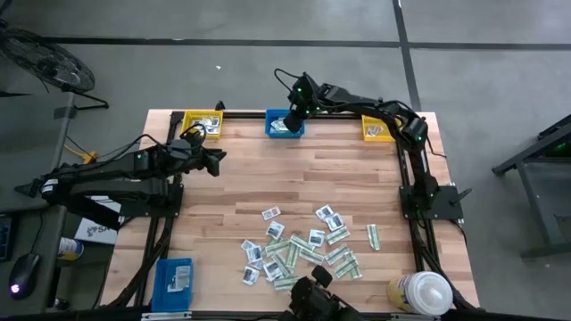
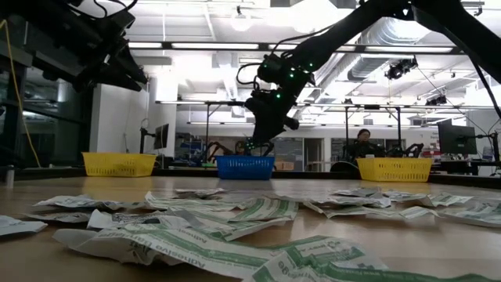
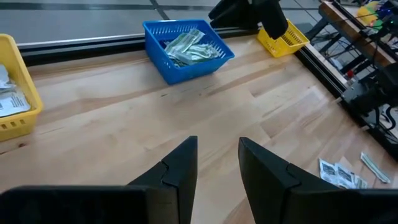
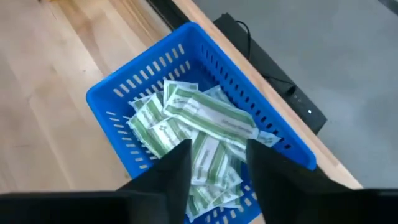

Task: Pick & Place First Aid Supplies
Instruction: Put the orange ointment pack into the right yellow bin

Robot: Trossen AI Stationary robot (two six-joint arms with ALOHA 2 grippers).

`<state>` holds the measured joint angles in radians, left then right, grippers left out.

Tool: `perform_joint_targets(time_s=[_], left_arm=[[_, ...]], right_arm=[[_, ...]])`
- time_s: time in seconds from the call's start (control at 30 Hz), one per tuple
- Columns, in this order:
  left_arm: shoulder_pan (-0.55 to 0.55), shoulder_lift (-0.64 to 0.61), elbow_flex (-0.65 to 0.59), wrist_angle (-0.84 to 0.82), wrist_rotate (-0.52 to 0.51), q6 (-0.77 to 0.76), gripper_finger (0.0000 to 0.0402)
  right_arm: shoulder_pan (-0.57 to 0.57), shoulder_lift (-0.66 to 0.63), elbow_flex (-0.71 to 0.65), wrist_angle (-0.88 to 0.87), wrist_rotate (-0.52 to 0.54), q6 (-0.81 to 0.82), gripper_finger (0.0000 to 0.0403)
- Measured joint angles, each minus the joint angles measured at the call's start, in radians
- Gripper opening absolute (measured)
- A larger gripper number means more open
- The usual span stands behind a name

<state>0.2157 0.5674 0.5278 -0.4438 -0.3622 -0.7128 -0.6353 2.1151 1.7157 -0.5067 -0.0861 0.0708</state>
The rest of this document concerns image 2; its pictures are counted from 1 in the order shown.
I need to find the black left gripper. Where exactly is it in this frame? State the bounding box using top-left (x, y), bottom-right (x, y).
top-left (46, 7), bottom-right (150, 93)

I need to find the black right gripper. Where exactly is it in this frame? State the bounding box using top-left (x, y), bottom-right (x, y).
top-left (244, 89), bottom-right (301, 146)

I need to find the brown cardboard box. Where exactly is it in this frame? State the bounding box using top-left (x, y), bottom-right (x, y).
top-left (275, 156), bottom-right (295, 172)

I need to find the blue plastic basket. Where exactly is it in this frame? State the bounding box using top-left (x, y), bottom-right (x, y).
top-left (215, 154), bottom-right (276, 182)

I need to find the black office chair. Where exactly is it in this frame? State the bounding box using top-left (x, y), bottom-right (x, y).
top-left (330, 161), bottom-right (359, 174)

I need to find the yellow plastic basket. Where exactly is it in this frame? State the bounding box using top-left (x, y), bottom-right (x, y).
top-left (81, 151), bottom-right (158, 178)
top-left (355, 157), bottom-right (434, 183)

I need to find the person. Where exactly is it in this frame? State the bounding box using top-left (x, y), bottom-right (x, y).
top-left (344, 128), bottom-right (387, 161)

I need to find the black computer monitor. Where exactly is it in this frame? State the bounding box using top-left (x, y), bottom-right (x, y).
top-left (437, 124), bottom-right (478, 156)

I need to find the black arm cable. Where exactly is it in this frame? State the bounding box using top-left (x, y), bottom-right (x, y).
top-left (236, 62), bottom-right (261, 90)

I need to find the black wall monitor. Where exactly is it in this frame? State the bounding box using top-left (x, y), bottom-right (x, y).
top-left (153, 123), bottom-right (170, 150)

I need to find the black metal rig frame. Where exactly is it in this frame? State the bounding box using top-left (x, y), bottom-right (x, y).
top-left (203, 100), bottom-right (404, 162)

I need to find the long ceiling light rail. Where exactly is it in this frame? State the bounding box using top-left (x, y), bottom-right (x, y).
top-left (128, 40), bottom-right (467, 56)

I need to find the yellow hanging cable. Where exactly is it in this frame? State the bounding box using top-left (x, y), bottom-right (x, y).
top-left (0, 19), bottom-right (42, 169)

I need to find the black glass partition frame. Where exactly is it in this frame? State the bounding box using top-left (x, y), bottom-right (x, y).
top-left (0, 38), bottom-right (98, 169)

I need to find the white ring ceiling light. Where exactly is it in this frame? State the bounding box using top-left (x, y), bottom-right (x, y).
top-left (229, 9), bottom-right (253, 32)

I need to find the silver ceiling duct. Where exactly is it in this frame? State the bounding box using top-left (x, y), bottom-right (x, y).
top-left (316, 15), bottom-right (431, 92)

